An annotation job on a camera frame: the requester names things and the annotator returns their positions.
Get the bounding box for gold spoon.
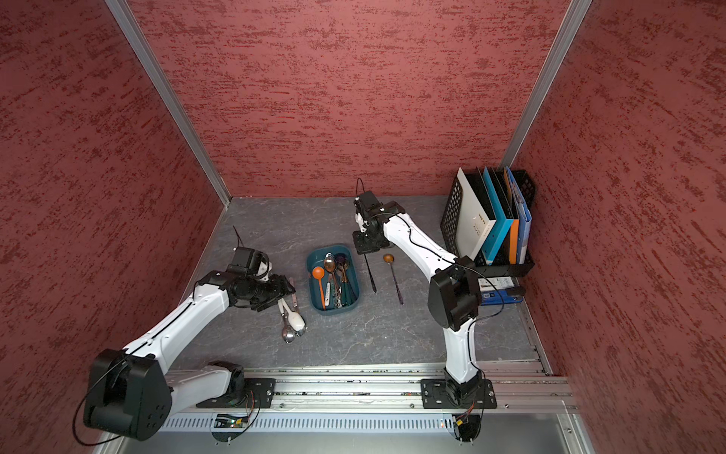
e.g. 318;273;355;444
383;253;405;305

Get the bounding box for blue stapler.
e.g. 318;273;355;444
481;287;526;306

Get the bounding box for aluminium corner post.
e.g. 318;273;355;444
499;0;592;168
105;0;233;208

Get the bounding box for aluminium rail frame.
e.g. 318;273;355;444
93;359;594;454

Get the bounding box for white blue small box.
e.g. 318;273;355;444
478;276;517;292

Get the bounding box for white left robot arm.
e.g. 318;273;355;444
74;271;296;441

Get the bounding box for purple iridescent spoon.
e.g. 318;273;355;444
336;253;357;303

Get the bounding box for teal folder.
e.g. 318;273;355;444
481;168;514;266

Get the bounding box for orange folder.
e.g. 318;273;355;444
506;183;519;265

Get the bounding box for pink handled spoon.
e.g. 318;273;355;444
290;292;307;336

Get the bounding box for orange plastic spoon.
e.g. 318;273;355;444
312;267;330;310

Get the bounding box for teal plastic storage box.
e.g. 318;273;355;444
306;245;360;316

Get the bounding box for aluminium corner post left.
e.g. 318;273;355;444
105;0;233;208

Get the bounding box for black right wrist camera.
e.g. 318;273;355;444
354;191;383;221

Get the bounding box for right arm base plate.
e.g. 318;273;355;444
420;376;497;410

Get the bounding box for white handled steel spoon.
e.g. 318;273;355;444
278;302;296;344

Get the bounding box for aluminium corner post right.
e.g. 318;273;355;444
499;0;592;168

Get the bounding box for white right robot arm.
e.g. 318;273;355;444
353;191;485;407

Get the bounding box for white handle steel spoon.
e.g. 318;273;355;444
323;253;342;308

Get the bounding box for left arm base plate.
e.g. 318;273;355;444
196;378;276;410

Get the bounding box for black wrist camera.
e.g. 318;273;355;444
226;246;271;282
354;191;383;221

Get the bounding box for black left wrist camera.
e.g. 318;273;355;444
226;246;271;282

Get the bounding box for white folder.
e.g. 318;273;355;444
455;168;495;259

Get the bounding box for blue folder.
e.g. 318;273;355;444
505;168;532;265

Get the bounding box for dark slim metal spoon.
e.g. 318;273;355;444
363;253;377;293

